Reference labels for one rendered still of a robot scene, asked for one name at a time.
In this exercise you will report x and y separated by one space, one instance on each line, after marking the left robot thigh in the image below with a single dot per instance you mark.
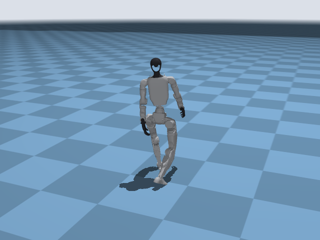
152 128

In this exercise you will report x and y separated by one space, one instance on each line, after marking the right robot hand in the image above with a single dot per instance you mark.
183 112

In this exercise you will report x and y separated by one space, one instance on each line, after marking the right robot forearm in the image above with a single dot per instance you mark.
180 102

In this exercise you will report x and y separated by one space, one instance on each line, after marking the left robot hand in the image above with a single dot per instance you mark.
144 127

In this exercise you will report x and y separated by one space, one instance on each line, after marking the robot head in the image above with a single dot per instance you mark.
155 62

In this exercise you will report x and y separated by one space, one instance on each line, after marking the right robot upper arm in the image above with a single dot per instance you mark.
174 86

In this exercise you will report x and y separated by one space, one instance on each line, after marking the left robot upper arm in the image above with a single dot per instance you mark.
143 84

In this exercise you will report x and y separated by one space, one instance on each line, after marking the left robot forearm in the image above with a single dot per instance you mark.
142 111

